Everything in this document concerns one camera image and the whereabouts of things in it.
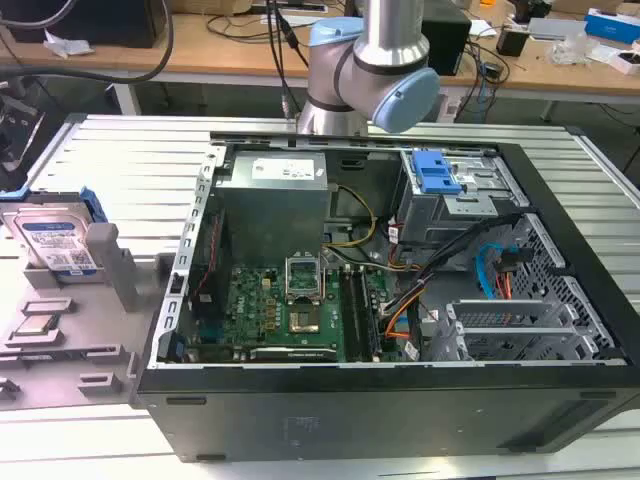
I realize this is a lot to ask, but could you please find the green motherboard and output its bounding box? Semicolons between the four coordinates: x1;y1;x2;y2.
194;263;417;365

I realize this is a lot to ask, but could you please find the black cable bundle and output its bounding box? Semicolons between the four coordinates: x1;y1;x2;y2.
383;211;527;312

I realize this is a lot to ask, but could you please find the small black box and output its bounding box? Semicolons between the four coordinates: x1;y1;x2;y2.
496;26;532;57

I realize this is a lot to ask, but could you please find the orange wire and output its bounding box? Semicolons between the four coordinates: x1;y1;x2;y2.
493;268;512;302

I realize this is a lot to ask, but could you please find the black RAM slot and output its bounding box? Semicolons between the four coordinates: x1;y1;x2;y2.
341;267;363;364
360;269;383;364

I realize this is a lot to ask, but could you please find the thick black cable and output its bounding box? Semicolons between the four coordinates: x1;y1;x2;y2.
0;0;176;84

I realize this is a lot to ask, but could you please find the grey parts rack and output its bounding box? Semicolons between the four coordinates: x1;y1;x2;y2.
0;222;177;412

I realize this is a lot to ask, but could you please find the metal expansion bracket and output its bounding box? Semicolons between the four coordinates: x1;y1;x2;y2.
455;326;592;362
446;298;567;332

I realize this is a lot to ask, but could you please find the grey power supply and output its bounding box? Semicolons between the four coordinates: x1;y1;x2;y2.
213;149;335;252

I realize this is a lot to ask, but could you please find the blue wire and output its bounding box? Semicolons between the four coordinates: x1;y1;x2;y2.
474;241;507;302

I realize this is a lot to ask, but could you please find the metal disk bay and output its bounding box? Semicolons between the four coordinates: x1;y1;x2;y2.
397;148;530;247

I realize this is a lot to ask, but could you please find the thin black hanging cable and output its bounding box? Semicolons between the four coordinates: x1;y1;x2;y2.
266;0;312;121

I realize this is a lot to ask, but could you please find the CPU socket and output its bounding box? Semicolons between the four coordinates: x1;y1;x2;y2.
287;307;323;335

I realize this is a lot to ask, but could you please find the silver CPU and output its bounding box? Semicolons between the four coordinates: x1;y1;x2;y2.
14;313;59;335

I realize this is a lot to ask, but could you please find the blue plastic bay carrier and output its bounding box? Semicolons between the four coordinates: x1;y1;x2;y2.
412;149;464;197

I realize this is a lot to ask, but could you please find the yellow wire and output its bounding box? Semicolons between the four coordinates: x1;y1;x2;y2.
323;183;379;249

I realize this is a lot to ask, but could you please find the blue cardboard box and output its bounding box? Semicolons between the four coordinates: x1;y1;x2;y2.
583;6;640;39

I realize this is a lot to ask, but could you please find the hard disk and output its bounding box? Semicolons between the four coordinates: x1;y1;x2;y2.
0;186;110;276

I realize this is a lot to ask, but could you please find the metal socket cover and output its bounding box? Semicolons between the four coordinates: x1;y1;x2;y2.
282;253;325;307

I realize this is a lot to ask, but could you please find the wooden desk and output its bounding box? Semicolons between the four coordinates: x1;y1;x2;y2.
0;8;640;107

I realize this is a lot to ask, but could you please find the black open PC case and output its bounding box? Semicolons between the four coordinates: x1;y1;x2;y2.
134;130;640;464

